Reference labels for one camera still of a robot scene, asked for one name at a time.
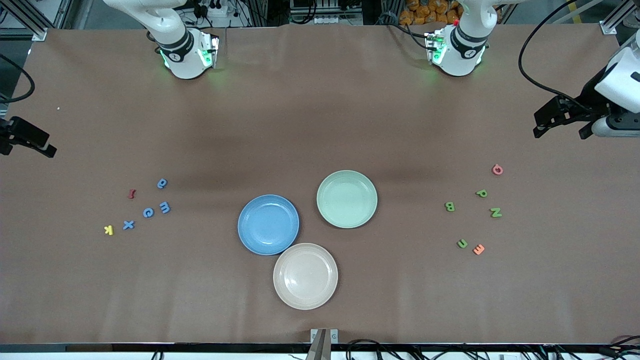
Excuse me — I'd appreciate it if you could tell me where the blue plate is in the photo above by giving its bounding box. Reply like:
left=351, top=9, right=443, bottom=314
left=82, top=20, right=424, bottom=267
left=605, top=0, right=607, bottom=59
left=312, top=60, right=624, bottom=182
left=237, top=194, right=300, bottom=256

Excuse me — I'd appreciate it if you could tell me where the stack of orange items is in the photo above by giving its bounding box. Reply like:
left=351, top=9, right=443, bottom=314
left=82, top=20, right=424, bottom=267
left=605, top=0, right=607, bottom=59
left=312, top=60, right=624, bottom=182
left=399, top=0, right=463, bottom=27

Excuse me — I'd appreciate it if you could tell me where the aluminium frame post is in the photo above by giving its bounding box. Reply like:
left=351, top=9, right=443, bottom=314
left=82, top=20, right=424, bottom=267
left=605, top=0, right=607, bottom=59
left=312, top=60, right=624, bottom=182
left=0, top=0, right=66, bottom=42
left=600, top=0, right=640, bottom=36

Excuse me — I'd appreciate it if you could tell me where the metal table edge bracket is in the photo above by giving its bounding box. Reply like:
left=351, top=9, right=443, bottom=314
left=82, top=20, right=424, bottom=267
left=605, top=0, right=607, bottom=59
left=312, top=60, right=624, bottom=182
left=306, top=328, right=340, bottom=360

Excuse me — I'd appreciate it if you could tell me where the beige plate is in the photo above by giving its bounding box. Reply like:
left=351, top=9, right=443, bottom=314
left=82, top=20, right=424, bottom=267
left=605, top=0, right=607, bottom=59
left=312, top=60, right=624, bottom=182
left=273, top=243, right=339, bottom=311

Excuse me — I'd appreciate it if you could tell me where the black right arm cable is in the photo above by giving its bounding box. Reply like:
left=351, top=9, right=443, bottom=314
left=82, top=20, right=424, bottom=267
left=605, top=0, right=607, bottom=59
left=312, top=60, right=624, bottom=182
left=0, top=54, right=36, bottom=104

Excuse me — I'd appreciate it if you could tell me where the green plate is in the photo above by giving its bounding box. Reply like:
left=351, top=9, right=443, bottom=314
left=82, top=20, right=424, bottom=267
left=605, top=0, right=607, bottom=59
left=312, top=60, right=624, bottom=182
left=316, top=170, right=378, bottom=229

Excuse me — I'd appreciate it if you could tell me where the black arm base cable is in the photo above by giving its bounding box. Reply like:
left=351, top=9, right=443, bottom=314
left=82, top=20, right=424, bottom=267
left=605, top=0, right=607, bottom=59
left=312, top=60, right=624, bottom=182
left=385, top=20, right=432, bottom=51

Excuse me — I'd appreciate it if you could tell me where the black cable bundle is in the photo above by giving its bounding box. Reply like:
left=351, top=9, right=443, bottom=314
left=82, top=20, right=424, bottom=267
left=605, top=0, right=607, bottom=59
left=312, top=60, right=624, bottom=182
left=150, top=339, right=640, bottom=360

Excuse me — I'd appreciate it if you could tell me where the white power strip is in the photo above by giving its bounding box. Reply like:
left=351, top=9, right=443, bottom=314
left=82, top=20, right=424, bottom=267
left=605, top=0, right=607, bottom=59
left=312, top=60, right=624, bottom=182
left=197, top=0, right=231, bottom=18

